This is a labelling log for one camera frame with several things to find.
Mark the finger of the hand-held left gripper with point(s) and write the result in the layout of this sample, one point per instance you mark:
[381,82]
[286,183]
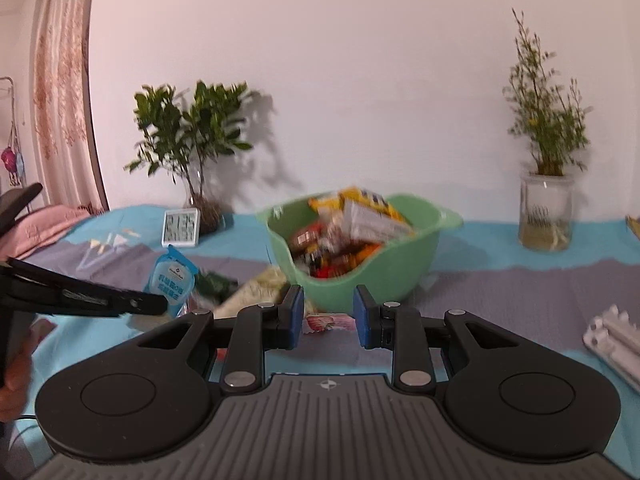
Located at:
[100,302]

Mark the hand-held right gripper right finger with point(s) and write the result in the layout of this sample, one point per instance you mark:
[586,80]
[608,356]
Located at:
[361,317]

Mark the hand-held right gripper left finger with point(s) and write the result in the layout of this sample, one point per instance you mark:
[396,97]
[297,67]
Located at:
[296,317]

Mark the green plastic bowl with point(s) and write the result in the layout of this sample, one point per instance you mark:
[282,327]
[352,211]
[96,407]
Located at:
[400,270]

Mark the blue jelly pouch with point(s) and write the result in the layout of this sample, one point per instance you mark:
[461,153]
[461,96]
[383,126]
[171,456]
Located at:
[170,275]

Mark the yellow snack packet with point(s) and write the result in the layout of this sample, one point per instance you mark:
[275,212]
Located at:
[370,200]

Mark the person's left hand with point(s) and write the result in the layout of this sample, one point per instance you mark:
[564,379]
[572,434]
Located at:
[17,380]

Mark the white beige snack packet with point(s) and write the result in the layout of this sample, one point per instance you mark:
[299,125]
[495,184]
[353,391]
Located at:
[255,287]

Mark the orange snack packet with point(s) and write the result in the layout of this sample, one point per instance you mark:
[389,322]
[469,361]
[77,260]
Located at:
[362,254]

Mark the clear bag with green packet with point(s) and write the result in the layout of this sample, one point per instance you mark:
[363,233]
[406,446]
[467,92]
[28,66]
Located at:
[217,285]

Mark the white printed snack packet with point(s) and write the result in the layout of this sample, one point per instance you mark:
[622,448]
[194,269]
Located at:
[375,225]

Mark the pink pillow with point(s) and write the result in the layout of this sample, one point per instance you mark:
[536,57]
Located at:
[40,230]

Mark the white digital clock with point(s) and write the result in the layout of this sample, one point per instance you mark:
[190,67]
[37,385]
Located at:
[181,227]

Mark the dark curved object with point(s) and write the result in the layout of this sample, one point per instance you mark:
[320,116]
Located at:
[17,200]

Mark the blue grey printed bedsheet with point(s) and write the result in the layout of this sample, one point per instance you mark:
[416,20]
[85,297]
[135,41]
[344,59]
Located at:
[500,285]

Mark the hanging pink blue items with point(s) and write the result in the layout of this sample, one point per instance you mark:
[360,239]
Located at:
[10,160]

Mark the leafy plant in glass vase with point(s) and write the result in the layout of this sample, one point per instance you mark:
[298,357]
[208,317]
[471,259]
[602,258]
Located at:
[200,125]

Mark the thin plant in glass jar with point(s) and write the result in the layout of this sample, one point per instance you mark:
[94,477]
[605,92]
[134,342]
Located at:
[545,220]

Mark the pink patterned curtain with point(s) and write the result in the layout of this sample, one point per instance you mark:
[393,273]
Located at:
[65,85]

